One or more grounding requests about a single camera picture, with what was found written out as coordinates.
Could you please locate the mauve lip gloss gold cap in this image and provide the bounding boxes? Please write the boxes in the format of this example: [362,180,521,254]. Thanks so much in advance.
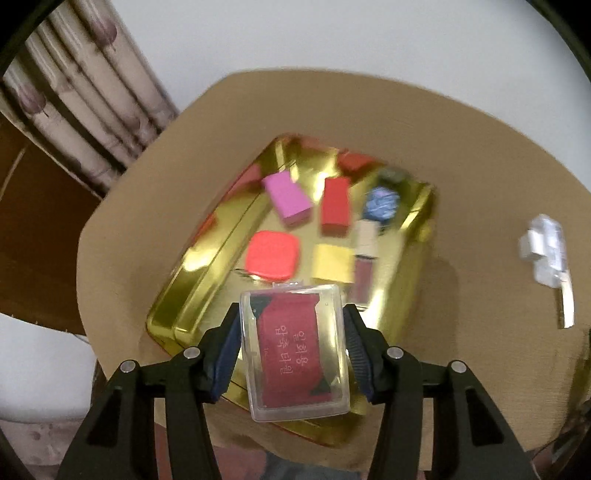
[349,219,378,308]

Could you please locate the red rectangular block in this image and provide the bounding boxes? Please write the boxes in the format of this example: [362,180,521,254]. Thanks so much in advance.
[320,177,352,237]

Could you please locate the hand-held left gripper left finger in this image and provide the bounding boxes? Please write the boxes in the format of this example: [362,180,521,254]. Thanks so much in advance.
[55,302,243,480]

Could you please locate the red rounded square box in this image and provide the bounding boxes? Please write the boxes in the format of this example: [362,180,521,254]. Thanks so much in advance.
[245,231,301,282]

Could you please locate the beige patterned curtain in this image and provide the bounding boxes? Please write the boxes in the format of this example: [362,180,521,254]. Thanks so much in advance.
[0,0,181,199]

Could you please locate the blue patterned small tin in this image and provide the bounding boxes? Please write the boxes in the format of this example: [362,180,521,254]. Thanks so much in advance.
[366,186,402,222]

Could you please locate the clear case with red card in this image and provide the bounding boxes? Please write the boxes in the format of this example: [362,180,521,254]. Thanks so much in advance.
[239,284,352,423]

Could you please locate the orange striped yellow box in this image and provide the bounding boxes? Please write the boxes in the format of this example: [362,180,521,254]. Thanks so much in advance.
[311,243,355,283]

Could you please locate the pink rectangular block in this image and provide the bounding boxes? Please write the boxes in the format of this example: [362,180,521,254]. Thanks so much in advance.
[262,170,315,226]

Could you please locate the brown wooden board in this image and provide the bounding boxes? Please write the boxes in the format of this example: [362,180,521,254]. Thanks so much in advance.
[0,113,102,333]

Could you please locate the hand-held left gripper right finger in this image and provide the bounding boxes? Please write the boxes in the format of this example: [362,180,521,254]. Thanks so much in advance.
[342,303,539,480]

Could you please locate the red tin box gold inside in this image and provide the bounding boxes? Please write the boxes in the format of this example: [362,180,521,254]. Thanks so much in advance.
[146,133,437,448]

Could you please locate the silver beige lighter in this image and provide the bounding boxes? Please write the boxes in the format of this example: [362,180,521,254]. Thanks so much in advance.
[555,270,575,329]

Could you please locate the white rounded object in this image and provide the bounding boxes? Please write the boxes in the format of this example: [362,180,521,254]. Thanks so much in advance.
[0,314,95,423]

